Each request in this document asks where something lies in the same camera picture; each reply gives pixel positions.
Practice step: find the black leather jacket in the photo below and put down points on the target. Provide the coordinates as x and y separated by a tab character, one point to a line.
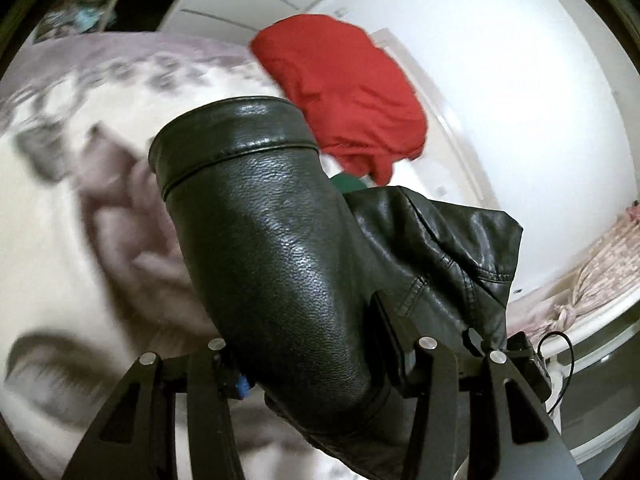
280	260

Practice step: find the floral plush blanket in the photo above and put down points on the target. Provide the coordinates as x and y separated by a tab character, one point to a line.
75	260

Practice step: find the red duvet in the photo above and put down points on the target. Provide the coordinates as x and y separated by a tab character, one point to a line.
350	95

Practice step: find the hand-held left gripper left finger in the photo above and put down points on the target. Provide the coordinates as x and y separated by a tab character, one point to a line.
243	387

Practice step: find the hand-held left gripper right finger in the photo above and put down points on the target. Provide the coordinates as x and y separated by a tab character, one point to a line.
395	350

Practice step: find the green folded garment white stripes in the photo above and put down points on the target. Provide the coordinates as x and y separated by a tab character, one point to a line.
345	183

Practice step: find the pink floral curtain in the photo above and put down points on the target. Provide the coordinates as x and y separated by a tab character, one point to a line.
605	265

